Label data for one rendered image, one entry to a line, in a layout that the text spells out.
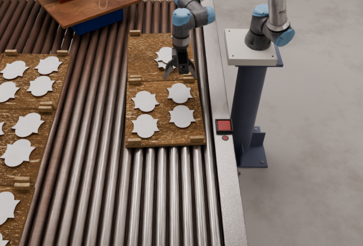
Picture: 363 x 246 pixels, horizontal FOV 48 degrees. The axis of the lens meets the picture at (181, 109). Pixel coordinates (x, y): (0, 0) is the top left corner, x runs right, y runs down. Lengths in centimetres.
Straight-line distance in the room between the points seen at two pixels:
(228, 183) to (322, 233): 119
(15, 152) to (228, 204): 89
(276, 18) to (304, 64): 181
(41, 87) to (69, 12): 53
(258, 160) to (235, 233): 143
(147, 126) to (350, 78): 241
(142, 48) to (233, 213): 108
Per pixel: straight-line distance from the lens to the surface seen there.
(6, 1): 287
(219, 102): 198
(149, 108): 189
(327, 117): 340
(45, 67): 219
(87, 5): 246
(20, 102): 205
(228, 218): 159
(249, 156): 295
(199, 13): 176
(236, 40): 237
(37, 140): 186
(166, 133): 180
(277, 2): 200
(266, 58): 229
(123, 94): 201
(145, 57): 219
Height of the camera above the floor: 228
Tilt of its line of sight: 45 degrees down
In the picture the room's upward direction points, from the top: 2 degrees clockwise
